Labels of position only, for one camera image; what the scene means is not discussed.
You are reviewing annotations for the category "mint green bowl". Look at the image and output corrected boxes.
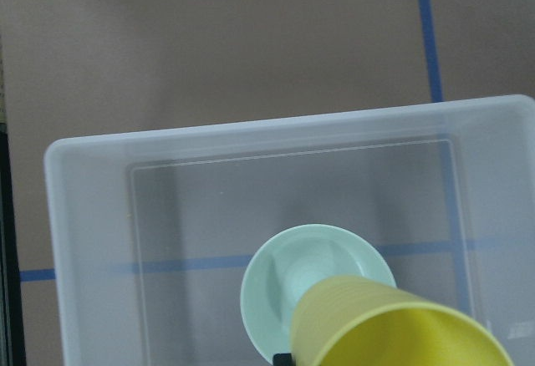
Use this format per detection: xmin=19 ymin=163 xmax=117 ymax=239
xmin=240 ymin=224 xmax=396 ymax=365

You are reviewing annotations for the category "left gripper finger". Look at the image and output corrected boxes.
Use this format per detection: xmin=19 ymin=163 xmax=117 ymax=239
xmin=273 ymin=353 xmax=294 ymax=366

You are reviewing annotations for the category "clear plastic box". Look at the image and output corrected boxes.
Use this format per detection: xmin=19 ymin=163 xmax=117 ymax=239
xmin=44 ymin=95 xmax=534 ymax=365

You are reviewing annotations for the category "yellow plastic cup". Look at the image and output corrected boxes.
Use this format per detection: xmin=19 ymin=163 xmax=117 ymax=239
xmin=290 ymin=275 xmax=513 ymax=365

